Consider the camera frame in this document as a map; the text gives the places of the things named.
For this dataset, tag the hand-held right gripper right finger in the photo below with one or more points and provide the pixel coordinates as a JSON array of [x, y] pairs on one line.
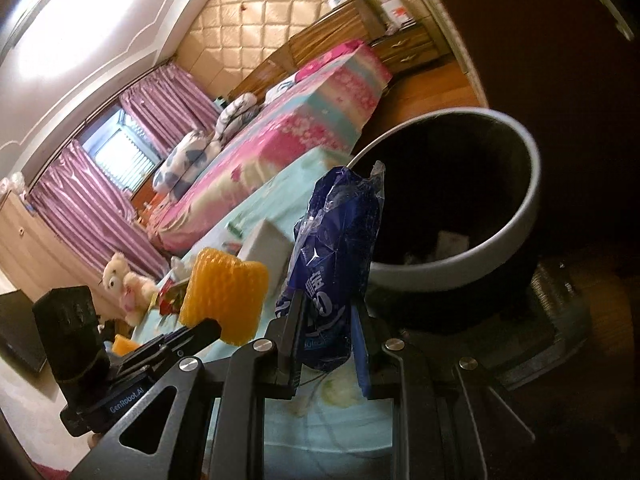
[[361, 360]]

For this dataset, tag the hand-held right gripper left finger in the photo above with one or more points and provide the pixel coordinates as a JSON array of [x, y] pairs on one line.
[[290, 332]]

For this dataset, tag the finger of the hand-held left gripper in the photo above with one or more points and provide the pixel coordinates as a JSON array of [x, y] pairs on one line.
[[197, 334]]

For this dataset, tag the orange foam fruit net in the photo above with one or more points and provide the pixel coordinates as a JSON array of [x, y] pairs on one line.
[[220, 290]]

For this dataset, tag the blue plastic wrapper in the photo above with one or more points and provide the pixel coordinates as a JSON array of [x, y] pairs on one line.
[[330, 240]]

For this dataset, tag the red snack packet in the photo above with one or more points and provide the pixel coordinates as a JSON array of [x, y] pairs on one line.
[[170, 300]]

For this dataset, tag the dark flat screen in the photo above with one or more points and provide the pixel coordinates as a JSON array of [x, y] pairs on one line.
[[20, 330]]

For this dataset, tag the small orange foam net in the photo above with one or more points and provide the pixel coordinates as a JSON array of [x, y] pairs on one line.
[[124, 345]]

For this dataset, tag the cream teddy bear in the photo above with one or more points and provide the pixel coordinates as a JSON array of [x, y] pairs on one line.
[[125, 285]]

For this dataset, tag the light wooden cabinet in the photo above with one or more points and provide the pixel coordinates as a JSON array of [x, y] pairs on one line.
[[30, 240]]

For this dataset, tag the green box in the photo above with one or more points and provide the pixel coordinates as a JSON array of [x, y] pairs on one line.
[[235, 230]]

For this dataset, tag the purple curtain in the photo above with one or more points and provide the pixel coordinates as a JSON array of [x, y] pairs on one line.
[[170, 105], [90, 210]]

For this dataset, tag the white paper scrap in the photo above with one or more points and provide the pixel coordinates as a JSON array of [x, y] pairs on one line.
[[450, 245]]

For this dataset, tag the teal floral blanket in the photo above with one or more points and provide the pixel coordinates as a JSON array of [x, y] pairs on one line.
[[280, 185]]

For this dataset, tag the window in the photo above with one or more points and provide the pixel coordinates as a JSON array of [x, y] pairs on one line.
[[120, 155]]

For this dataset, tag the bed with pink floral sheet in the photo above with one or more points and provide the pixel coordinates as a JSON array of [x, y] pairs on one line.
[[295, 125]]

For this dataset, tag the grey striped folded quilt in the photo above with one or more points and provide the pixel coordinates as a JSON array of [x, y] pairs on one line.
[[237, 112]]

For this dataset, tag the white printed pillow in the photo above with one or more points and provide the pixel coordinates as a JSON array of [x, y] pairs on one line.
[[282, 89]]

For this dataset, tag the pink pillow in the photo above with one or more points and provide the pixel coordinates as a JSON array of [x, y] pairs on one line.
[[327, 60]]

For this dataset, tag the wooden headboard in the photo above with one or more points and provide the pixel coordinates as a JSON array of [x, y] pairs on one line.
[[320, 30]]

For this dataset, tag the wooden nightstand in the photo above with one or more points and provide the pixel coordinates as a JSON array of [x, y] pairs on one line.
[[407, 50]]

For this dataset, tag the small white box on headboard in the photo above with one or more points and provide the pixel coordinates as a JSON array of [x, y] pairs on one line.
[[336, 0]]

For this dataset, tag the white container with orange label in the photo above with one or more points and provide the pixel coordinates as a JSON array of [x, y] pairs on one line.
[[397, 12]]

